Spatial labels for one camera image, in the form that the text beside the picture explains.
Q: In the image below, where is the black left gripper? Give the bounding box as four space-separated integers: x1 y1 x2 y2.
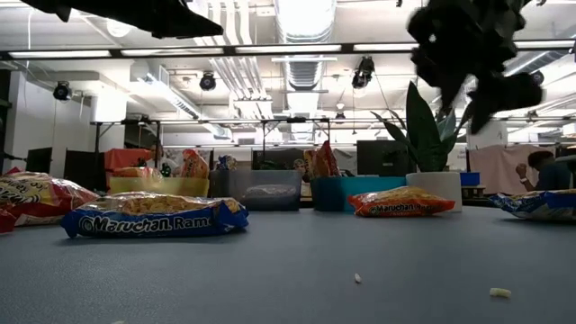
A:
76 0 225 40

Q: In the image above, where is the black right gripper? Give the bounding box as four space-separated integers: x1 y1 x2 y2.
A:
407 6 544 135

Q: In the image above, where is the blue ramen pack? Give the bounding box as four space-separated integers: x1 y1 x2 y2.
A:
215 154 239 172
59 192 250 239
489 188 576 221

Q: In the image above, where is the green snake plant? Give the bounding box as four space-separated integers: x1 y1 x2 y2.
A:
370 80 473 175

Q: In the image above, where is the beige cloth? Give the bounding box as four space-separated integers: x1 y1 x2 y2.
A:
467 143 557 195

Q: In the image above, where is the blue box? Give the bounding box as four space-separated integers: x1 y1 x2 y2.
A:
459 171 482 188

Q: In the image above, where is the white plant pot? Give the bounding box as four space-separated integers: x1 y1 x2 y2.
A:
405 171 464 213

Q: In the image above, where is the black monitor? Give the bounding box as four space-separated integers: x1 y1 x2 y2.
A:
25 147 53 176
356 139 413 176

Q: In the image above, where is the wide black screen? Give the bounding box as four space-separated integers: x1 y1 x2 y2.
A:
251 148 337 172

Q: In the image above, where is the yellow plastic bin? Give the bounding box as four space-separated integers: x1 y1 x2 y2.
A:
108 175 211 198

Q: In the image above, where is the teal plastic bin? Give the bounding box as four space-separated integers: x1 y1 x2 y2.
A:
310 175 408 212

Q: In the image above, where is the grey translucent bin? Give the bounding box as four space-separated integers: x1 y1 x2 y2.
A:
208 169 303 212

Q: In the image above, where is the black panel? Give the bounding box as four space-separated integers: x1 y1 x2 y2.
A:
63 148 107 190

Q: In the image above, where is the black overhead camera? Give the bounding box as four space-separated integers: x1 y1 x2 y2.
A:
351 55 376 89

